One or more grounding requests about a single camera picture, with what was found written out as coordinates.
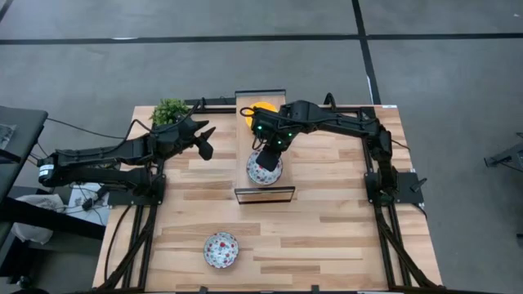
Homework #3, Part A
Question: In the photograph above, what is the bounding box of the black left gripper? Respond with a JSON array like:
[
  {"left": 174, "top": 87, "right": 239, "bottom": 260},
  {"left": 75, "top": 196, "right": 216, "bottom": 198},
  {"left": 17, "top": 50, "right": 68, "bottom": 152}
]
[{"left": 151, "top": 117, "right": 217, "bottom": 162}]

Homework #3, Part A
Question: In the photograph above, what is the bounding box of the red bowl with floral inside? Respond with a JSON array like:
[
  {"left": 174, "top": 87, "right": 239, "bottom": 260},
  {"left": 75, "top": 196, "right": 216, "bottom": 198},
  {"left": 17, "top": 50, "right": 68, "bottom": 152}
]
[
  {"left": 203, "top": 231, "right": 240, "bottom": 270},
  {"left": 245, "top": 147, "right": 284, "bottom": 187}
]

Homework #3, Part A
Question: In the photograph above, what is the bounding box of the yellow plastic mini bowl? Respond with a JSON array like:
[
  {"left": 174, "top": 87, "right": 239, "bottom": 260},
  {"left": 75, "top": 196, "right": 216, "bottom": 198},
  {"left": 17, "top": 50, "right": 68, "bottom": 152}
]
[{"left": 244, "top": 100, "right": 279, "bottom": 128}]

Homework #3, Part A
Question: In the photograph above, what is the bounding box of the black-framed wooden shelf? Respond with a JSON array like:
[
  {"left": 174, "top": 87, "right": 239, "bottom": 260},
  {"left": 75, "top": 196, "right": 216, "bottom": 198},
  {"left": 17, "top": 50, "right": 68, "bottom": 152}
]
[{"left": 234, "top": 88, "right": 297, "bottom": 205}]

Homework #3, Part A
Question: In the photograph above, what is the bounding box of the green plant in white pot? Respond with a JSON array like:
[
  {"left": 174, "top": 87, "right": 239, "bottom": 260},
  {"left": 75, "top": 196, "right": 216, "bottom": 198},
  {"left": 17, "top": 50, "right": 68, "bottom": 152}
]
[{"left": 148, "top": 97, "right": 192, "bottom": 127}]

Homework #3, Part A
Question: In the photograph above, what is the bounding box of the white paper sheet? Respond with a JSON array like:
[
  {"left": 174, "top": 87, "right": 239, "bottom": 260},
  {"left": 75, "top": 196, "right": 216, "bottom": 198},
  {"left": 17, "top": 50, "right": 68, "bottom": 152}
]
[{"left": 66, "top": 182, "right": 112, "bottom": 227}]

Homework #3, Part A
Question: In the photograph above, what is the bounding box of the black beam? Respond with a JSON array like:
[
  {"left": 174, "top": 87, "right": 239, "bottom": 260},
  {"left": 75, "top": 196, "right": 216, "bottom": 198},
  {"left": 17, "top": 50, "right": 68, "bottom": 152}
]
[{"left": 0, "top": 194, "right": 106, "bottom": 242}]

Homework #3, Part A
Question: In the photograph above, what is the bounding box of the dark grey desk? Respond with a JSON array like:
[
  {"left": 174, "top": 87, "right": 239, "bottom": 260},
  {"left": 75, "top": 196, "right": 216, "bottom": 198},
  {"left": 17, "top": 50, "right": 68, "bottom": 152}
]
[{"left": 0, "top": 105, "right": 49, "bottom": 205}]

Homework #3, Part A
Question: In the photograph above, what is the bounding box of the white plastic bag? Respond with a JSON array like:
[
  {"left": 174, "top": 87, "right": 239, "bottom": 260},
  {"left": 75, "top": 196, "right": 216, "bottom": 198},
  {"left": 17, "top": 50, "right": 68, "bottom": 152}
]
[{"left": 10, "top": 193, "right": 67, "bottom": 246}]

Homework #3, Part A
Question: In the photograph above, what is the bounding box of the black tripod stand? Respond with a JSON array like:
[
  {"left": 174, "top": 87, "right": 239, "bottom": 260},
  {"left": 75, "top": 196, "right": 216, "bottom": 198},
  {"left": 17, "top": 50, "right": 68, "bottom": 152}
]
[{"left": 483, "top": 131, "right": 523, "bottom": 173}]

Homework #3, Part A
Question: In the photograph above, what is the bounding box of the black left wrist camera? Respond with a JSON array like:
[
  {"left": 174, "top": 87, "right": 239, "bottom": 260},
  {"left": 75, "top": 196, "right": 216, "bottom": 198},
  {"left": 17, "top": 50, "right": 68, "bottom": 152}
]
[{"left": 177, "top": 118, "right": 197, "bottom": 136}]

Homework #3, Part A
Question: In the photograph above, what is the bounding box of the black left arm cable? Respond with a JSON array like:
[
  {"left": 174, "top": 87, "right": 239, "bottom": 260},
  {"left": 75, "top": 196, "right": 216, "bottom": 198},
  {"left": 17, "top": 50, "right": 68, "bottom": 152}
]
[{"left": 174, "top": 99, "right": 204, "bottom": 123}]

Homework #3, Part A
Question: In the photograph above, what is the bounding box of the black aluminium table frame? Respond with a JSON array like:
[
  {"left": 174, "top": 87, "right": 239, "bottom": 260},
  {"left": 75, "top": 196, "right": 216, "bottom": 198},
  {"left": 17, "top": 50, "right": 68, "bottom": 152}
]
[{"left": 96, "top": 92, "right": 445, "bottom": 294}]

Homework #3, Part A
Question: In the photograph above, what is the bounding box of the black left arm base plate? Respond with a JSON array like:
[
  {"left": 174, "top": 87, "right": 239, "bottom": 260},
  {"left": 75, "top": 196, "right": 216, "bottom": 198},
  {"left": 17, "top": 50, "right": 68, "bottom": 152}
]
[{"left": 106, "top": 173, "right": 168, "bottom": 207}]

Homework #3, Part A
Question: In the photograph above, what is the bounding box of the thin black floor cable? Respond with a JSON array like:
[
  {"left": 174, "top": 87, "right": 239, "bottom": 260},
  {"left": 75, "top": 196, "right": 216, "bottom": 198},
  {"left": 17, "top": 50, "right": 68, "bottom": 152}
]
[{"left": 45, "top": 117, "right": 136, "bottom": 142}]

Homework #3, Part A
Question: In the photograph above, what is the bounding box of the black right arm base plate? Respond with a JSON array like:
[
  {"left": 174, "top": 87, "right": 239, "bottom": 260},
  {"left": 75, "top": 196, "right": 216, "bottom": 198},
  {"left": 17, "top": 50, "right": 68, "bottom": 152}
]
[{"left": 364, "top": 171, "right": 426, "bottom": 206}]

